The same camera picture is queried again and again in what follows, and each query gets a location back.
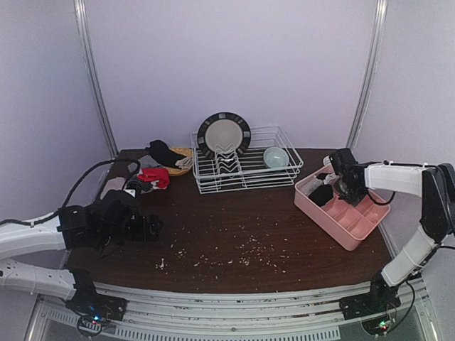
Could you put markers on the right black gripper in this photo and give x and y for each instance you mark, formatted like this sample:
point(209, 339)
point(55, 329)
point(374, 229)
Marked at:
point(348, 188)

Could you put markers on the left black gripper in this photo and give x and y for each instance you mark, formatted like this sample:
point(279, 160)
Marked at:
point(143, 227)

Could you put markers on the brown underwear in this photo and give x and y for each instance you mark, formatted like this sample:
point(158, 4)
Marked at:
point(344, 197)

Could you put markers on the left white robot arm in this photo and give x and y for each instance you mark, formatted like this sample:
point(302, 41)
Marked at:
point(67, 229)

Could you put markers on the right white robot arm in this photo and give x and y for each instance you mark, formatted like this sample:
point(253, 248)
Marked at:
point(422, 202)

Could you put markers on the black and white rolled underwear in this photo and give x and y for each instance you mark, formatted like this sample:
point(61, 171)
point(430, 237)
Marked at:
point(327, 178)

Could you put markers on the beige underwear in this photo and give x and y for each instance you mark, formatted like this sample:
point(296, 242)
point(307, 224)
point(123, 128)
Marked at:
point(112, 184)

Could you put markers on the grey rolled underwear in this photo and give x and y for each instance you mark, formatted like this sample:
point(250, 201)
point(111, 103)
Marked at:
point(310, 186)

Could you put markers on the red underwear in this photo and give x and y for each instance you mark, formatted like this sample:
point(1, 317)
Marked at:
point(158, 177)

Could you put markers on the grey striped underwear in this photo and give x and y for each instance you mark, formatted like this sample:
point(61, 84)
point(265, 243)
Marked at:
point(145, 162)

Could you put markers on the blue patterned yellow bowl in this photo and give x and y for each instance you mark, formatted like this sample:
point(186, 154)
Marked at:
point(326, 161)

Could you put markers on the pink divided organizer box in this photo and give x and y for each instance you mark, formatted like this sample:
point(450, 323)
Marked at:
point(347, 224)

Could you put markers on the light blue ceramic bowl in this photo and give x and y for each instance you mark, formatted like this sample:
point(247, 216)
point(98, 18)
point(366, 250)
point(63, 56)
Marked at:
point(275, 157)

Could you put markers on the black cloth on plate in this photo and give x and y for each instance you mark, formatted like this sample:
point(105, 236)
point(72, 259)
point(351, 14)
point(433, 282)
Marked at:
point(161, 153)

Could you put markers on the beige white socks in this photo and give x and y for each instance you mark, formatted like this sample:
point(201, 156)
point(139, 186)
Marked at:
point(184, 163)

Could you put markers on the dark rimmed beige plate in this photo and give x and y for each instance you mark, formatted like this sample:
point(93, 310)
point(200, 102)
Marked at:
point(223, 131)

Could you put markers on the white wire dish rack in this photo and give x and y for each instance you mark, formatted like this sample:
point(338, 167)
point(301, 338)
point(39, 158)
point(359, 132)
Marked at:
point(230, 170)

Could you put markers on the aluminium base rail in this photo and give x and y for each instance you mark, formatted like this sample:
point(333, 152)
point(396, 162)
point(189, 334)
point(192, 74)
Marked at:
point(292, 315)

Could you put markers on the right aluminium frame post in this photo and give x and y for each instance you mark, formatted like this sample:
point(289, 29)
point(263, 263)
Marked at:
point(370, 70)

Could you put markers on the aluminium frame post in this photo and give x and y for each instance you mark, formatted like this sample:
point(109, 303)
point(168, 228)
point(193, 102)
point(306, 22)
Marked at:
point(90, 64)
point(370, 70)

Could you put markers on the left aluminium frame post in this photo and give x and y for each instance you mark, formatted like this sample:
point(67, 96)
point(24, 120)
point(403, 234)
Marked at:
point(90, 64)

